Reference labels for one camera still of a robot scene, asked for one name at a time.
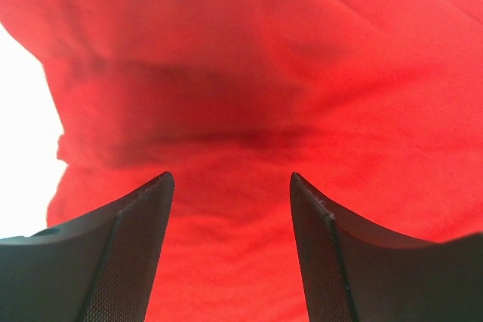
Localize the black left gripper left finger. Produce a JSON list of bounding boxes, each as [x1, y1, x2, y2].
[[1, 173, 174, 322]]

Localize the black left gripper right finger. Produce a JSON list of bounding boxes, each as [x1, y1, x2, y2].
[[290, 173, 482, 322]]

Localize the red t shirt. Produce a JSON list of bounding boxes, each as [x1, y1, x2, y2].
[[1, 0, 482, 321]]

